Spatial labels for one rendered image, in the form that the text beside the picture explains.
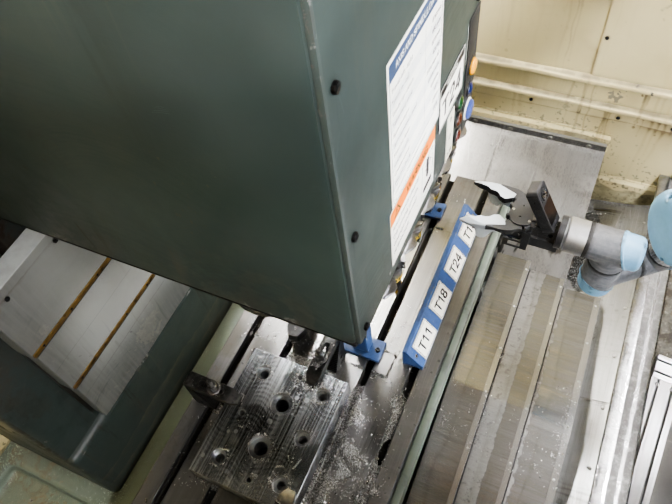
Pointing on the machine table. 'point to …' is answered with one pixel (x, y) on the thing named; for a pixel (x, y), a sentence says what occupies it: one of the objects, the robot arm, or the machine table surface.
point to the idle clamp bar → (298, 333)
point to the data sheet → (414, 91)
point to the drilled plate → (316, 422)
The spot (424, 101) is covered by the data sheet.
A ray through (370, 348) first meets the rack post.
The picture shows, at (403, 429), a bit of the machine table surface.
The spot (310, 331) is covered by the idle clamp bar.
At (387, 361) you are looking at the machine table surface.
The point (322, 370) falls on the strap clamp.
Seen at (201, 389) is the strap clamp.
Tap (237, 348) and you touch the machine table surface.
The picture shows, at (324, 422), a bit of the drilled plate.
